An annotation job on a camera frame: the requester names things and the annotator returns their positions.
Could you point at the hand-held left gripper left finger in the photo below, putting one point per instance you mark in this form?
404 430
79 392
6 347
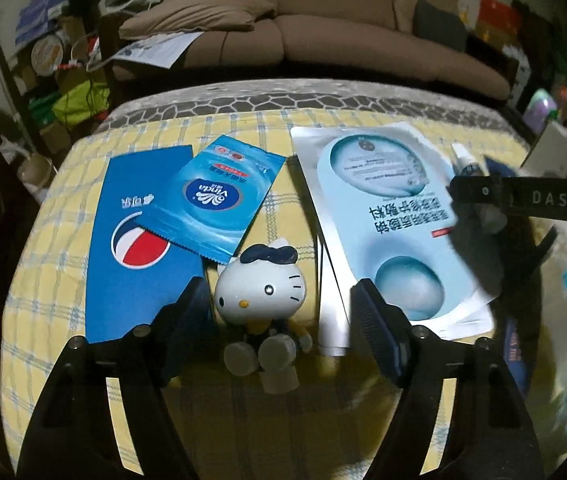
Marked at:
191 330

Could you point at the round tin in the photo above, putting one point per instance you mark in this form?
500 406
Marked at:
45 53

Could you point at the blue paper sleeve round logo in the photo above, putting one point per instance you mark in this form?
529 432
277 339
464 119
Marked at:
123 280

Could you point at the printed paper sheet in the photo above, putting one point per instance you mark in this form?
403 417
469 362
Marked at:
158 50

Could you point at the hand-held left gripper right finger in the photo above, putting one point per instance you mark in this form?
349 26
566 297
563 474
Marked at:
378 330

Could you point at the small white tube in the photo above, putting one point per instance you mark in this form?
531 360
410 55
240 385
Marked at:
463 156

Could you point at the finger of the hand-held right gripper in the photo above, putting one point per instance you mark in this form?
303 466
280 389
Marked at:
478 192

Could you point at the clear plastic bottle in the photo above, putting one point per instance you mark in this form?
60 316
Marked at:
563 260

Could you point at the brown sofa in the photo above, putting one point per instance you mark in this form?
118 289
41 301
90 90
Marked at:
353 25

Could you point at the red box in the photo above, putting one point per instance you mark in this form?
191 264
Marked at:
498 20

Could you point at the yellow plaid tablecloth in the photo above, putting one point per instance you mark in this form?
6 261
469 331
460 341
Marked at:
53 240

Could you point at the white cat figurine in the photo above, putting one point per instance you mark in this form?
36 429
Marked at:
263 295

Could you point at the beige water flask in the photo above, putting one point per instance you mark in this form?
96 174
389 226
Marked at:
35 175

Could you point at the pastel coloured ball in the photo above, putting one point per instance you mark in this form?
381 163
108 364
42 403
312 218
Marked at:
542 107

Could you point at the brown pillow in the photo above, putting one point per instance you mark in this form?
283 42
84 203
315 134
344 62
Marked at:
198 15

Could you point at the white box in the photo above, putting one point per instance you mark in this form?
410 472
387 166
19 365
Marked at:
558 155

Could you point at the yellow-green bag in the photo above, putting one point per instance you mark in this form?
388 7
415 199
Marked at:
80 102

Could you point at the light blue face mask sachet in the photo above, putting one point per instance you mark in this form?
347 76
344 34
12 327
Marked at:
393 220

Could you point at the blue wet wipe packet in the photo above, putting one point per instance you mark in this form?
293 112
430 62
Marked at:
213 200

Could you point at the blue cardboard box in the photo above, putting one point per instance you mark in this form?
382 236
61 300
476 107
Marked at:
38 15

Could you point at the dark cushion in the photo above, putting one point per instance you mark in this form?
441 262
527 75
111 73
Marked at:
438 25

